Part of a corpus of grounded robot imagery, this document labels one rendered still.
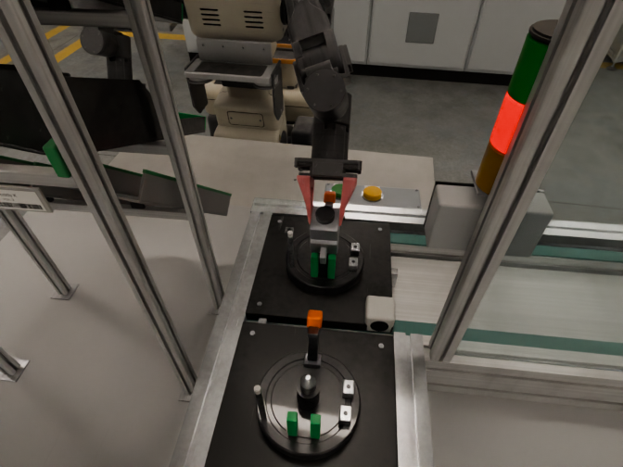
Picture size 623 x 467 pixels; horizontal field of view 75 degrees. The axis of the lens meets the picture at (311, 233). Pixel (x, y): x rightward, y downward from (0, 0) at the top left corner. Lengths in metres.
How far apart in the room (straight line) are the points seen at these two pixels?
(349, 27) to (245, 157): 2.57
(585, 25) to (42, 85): 0.38
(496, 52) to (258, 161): 2.86
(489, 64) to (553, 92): 3.43
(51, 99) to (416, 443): 0.56
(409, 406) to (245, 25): 1.05
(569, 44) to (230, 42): 1.04
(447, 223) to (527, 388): 0.37
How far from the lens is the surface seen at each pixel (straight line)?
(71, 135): 0.38
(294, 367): 0.60
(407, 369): 0.65
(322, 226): 0.62
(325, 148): 0.62
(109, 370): 0.82
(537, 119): 0.38
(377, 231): 0.80
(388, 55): 3.70
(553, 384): 0.76
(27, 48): 0.36
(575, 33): 0.36
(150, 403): 0.77
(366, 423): 0.60
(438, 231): 0.49
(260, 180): 1.10
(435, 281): 0.81
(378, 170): 1.14
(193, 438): 0.63
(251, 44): 1.27
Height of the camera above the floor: 1.53
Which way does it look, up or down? 45 degrees down
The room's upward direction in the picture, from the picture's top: straight up
